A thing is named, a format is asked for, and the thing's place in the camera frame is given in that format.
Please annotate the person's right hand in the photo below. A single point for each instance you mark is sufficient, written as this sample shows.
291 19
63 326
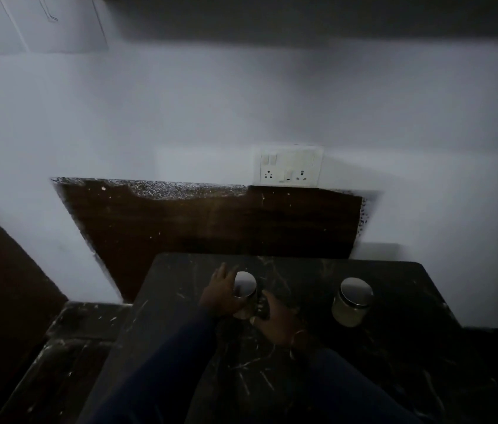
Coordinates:
280 324

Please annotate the person's left hand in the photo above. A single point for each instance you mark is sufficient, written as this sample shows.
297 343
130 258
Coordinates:
220 295

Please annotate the fennel jar steel lid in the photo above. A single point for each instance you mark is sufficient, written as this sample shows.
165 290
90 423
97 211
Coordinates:
355 291

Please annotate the person's left forearm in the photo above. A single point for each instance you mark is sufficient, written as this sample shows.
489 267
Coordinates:
156 379

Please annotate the dark brown wooden wall panel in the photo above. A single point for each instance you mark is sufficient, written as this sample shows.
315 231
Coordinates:
205 225

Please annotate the white wall socket switch panel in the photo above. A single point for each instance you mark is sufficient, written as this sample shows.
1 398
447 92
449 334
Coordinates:
293 163

